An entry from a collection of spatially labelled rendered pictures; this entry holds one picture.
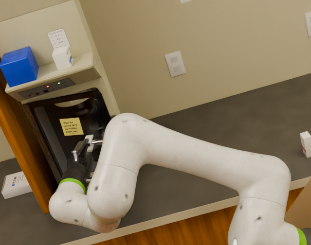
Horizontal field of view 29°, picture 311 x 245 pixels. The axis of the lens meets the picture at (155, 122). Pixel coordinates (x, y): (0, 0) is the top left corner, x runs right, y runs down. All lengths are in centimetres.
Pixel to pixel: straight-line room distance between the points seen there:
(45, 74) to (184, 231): 78
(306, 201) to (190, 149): 43
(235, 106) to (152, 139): 118
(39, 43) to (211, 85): 92
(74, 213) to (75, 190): 8
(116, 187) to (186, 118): 123
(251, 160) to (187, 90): 117
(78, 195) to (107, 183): 46
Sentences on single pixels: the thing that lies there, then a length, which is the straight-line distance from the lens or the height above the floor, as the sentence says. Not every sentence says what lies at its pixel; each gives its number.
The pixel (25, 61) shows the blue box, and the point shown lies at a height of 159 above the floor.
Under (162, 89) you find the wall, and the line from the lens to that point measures 277.
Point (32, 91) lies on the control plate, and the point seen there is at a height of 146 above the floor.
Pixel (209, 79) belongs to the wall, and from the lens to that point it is 278.
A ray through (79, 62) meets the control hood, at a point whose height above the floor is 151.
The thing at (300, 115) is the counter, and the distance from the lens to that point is 256.
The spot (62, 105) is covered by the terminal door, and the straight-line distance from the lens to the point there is 226.
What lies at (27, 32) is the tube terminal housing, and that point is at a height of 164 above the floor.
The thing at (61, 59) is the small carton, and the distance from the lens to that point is 214.
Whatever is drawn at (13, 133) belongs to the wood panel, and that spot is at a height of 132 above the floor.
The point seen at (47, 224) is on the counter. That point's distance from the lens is 243.
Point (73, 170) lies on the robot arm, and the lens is 208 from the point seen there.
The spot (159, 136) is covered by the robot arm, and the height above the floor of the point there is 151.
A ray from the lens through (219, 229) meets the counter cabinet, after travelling 235.
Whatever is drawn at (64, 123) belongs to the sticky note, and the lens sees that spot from 231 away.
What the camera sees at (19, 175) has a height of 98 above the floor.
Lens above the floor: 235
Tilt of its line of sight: 31 degrees down
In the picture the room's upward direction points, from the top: 19 degrees counter-clockwise
